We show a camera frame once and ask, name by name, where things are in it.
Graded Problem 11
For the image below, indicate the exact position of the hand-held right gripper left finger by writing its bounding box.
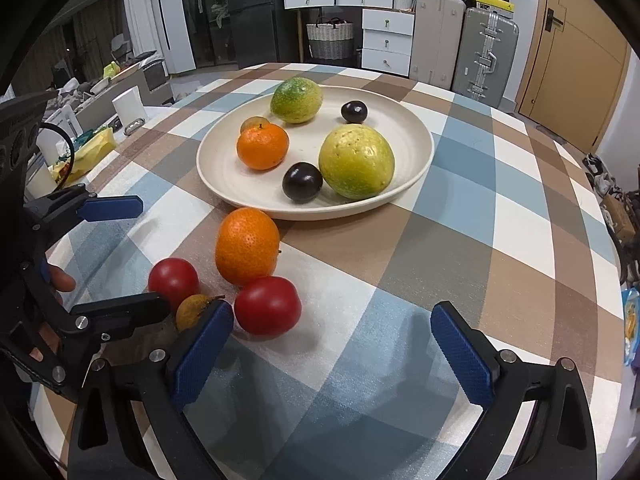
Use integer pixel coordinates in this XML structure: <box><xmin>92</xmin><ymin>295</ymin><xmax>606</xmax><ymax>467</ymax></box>
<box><xmin>67</xmin><ymin>300</ymin><xmax>236</xmax><ymax>480</ymax></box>

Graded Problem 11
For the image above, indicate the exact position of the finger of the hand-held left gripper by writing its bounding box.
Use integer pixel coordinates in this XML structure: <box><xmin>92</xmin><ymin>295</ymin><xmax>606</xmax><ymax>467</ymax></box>
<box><xmin>59</xmin><ymin>291</ymin><xmax>172</xmax><ymax>342</ymax></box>
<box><xmin>27</xmin><ymin>184</ymin><xmax>145</xmax><ymax>242</ymax></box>

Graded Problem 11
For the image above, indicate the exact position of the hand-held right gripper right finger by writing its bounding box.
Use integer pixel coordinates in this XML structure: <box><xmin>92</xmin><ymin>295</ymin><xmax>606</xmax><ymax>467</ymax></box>
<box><xmin>430</xmin><ymin>301</ymin><xmax>598</xmax><ymax>480</ymax></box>

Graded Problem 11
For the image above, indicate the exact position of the red tomato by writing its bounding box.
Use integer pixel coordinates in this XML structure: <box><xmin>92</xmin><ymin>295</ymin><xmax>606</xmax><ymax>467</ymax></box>
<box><xmin>234</xmin><ymin>276</ymin><xmax>303</xmax><ymax>337</ymax></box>
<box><xmin>148</xmin><ymin>258</ymin><xmax>200</xmax><ymax>313</ymax></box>

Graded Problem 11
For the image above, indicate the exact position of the orange mandarin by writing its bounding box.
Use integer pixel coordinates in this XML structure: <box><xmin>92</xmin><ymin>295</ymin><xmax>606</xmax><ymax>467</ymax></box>
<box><xmin>215</xmin><ymin>207</ymin><xmax>281</xmax><ymax>287</ymax></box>
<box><xmin>236</xmin><ymin>123</ymin><xmax>290</xmax><ymax>171</ymax></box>

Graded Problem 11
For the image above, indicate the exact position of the dark purple plum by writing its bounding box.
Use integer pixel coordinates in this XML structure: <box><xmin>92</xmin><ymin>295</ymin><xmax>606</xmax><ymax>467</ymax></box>
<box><xmin>282</xmin><ymin>161</ymin><xmax>324</xmax><ymax>204</ymax></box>
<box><xmin>341</xmin><ymin>101</ymin><xmax>369</xmax><ymax>124</ymax></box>

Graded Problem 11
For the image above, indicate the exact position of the cream round plate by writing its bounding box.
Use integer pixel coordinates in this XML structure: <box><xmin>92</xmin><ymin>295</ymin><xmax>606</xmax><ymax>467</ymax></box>
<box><xmin>196</xmin><ymin>83</ymin><xmax>435</xmax><ymax>221</ymax></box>

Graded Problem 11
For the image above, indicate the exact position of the large yellow guava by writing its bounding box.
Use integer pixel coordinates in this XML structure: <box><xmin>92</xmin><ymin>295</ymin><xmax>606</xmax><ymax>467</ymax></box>
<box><xmin>318</xmin><ymin>124</ymin><xmax>396</xmax><ymax>200</ymax></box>

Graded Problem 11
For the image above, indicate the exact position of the person's left hand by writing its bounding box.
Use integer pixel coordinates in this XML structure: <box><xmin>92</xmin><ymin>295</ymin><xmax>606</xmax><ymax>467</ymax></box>
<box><xmin>27</xmin><ymin>264</ymin><xmax>77</xmax><ymax>363</ymax></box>

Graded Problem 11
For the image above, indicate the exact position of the yellow plastic bag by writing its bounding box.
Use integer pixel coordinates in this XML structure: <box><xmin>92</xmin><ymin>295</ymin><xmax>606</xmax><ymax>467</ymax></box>
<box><xmin>50</xmin><ymin>127</ymin><xmax>118</xmax><ymax>186</ymax></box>

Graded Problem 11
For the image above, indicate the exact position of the checked tablecloth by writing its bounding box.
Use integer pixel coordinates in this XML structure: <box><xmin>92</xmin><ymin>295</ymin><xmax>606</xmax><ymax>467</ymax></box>
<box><xmin>30</xmin><ymin>62</ymin><xmax>626</xmax><ymax>480</ymax></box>

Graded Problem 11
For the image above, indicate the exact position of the blue snack packet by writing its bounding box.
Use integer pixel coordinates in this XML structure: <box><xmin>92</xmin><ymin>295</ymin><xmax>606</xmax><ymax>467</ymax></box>
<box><xmin>622</xmin><ymin>287</ymin><xmax>640</xmax><ymax>366</ymax></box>

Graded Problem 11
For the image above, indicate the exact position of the white tall cabinet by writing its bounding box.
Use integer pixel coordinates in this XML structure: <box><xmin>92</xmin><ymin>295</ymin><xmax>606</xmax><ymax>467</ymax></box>
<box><xmin>122</xmin><ymin>0</ymin><xmax>197</xmax><ymax>76</ymax></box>

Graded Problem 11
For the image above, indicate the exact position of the collection of shoes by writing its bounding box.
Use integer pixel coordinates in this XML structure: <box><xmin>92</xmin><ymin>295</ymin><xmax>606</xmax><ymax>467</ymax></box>
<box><xmin>582</xmin><ymin>152</ymin><xmax>626</xmax><ymax>198</ymax></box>

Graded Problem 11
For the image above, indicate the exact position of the black refrigerator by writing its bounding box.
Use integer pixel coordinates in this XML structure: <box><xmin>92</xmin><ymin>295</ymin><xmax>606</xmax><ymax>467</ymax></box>
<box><xmin>225</xmin><ymin>0</ymin><xmax>308</xmax><ymax>68</ymax></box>

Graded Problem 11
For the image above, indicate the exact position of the wicker basket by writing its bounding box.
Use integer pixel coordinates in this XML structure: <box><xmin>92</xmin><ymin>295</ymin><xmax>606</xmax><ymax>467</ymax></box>
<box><xmin>306</xmin><ymin>17</ymin><xmax>356</xmax><ymax>61</ymax></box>

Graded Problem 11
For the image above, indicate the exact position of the silver suitcase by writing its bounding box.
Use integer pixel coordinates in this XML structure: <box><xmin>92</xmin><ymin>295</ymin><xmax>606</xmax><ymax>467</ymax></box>
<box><xmin>452</xmin><ymin>6</ymin><xmax>519</xmax><ymax>108</ymax></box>

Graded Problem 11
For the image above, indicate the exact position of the wooden door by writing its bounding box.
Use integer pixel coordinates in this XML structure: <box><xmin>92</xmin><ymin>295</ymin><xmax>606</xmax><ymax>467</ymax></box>
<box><xmin>515</xmin><ymin>0</ymin><xmax>632</xmax><ymax>156</ymax></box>

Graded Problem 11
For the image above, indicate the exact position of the beige suitcase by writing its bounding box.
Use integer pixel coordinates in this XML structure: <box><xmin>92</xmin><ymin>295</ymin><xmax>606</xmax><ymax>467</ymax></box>
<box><xmin>410</xmin><ymin>0</ymin><xmax>468</xmax><ymax>92</ymax></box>

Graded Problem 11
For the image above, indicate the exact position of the white drawer dresser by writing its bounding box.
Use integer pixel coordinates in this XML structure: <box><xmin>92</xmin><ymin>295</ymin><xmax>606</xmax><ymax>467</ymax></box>
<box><xmin>282</xmin><ymin>0</ymin><xmax>418</xmax><ymax>77</ymax></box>

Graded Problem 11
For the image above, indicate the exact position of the yellow black shoe box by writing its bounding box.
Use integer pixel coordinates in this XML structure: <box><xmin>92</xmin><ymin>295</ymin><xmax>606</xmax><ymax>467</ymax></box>
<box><xmin>472</xmin><ymin>0</ymin><xmax>516</xmax><ymax>18</ymax></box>

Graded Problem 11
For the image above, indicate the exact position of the black cable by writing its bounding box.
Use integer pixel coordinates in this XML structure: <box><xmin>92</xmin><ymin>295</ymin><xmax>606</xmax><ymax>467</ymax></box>
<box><xmin>40</xmin><ymin>122</ymin><xmax>77</xmax><ymax>191</ymax></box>

